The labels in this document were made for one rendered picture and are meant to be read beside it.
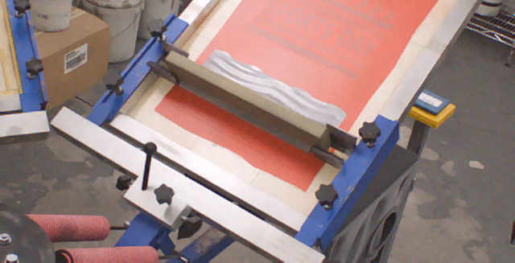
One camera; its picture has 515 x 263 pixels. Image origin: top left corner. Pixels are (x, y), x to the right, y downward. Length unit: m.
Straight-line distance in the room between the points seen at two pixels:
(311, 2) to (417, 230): 1.84
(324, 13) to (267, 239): 0.61
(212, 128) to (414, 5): 0.55
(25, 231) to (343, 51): 0.89
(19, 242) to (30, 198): 2.17
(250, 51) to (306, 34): 0.13
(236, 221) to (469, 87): 3.31
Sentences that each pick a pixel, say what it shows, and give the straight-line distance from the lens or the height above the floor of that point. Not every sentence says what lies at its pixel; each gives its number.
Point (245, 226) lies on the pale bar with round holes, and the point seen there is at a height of 1.15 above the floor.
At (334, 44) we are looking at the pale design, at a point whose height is 1.34.
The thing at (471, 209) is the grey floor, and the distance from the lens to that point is 4.02.
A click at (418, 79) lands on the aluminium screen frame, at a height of 1.37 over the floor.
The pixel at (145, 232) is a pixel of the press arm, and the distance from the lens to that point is 1.80.
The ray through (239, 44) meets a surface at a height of 1.29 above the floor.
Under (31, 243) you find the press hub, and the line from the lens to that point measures 1.44.
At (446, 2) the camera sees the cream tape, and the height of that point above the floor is 1.46.
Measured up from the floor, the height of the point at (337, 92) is 1.29.
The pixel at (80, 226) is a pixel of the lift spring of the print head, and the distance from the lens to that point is 1.71.
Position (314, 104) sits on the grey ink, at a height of 1.26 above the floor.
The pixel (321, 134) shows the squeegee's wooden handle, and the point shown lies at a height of 1.30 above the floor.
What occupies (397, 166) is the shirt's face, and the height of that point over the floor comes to 0.95.
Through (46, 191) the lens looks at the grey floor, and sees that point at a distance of 3.65.
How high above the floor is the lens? 2.27
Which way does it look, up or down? 32 degrees down
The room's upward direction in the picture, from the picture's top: 11 degrees clockwise
